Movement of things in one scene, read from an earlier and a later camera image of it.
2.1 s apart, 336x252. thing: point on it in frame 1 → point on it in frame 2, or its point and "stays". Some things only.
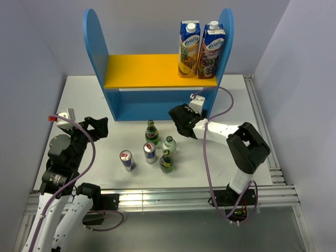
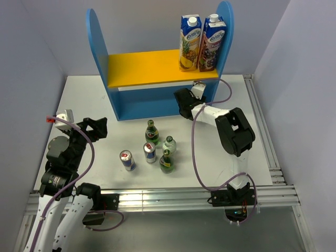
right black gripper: x=204 y=114 → x=202 y=100
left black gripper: x=100 y=126 stays
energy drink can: x=126 y=157 stays
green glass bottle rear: x=151 y=134 stays
